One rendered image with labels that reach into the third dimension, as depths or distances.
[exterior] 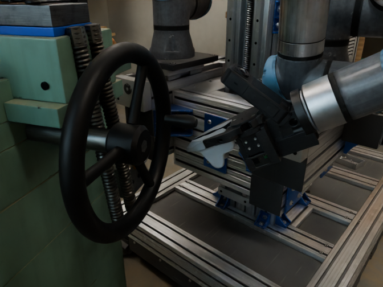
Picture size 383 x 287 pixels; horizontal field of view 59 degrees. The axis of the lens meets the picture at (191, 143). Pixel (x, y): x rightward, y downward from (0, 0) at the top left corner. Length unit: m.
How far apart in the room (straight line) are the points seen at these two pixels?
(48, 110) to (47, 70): 0.05
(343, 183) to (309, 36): 1.19
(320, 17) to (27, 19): 0.42
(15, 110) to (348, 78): 0.46
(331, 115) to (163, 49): 0.70
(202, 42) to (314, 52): 3.38
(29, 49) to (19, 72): 0.04
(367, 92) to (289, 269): 0.79
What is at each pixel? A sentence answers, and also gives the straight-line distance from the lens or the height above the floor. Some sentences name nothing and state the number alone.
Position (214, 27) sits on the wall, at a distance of 3.87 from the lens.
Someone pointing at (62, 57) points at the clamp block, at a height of 0.93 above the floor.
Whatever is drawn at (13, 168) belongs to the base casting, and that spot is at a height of 0.77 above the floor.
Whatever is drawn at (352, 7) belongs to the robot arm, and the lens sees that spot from 0.81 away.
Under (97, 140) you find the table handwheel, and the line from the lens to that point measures 0.51.
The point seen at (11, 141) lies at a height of 0.81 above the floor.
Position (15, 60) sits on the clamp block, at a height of 0.93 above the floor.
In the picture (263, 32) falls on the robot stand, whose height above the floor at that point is 0.91.
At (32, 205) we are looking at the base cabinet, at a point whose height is 0.68.
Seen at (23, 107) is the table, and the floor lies 0.87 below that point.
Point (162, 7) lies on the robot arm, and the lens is 1.10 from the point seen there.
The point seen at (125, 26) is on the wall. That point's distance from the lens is 4.46.
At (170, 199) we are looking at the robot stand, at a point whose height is 0.21.
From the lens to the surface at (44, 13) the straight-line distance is 0.51.
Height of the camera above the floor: 1.02
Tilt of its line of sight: 25 degrees down
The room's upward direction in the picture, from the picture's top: straight up
